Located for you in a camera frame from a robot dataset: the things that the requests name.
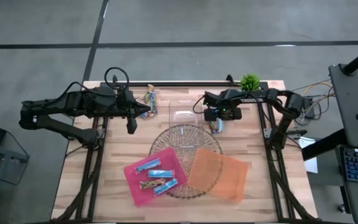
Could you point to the black caster wheel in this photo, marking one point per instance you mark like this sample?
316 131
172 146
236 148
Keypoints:
341 208

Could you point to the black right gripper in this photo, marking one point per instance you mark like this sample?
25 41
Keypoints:
232 113

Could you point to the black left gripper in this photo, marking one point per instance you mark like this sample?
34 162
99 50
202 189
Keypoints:
120 104

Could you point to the silver blue wrapper granola bar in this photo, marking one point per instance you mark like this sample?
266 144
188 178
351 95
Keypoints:
220 125

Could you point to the grey desk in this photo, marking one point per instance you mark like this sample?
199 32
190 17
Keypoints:
353 93

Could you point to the black aluminium table frame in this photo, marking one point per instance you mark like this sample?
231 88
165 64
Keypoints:
182 84

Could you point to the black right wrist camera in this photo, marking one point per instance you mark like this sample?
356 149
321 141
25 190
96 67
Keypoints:
210 115

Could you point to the pink translucent plastic bin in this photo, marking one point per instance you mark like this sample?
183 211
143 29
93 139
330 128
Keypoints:
134 183

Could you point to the white paper sheet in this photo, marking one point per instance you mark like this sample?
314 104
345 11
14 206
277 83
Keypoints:
311 165

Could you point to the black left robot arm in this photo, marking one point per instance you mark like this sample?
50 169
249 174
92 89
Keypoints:
73 102

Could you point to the orange translucent plastic bin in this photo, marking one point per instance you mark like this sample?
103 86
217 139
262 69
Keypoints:
228 180

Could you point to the small green artificial plant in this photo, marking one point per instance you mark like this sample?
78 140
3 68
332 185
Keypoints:
250 81

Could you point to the clear round glass plate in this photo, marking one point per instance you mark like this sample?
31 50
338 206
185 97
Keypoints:
162 143

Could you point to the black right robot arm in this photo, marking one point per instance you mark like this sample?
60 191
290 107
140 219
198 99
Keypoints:
295 101

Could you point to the black power box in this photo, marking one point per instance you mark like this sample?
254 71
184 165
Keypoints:
309 107

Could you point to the black beam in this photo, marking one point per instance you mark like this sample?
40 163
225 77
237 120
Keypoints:
322 146

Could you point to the clear plastic bin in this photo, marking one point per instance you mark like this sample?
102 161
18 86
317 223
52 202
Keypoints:
185 137

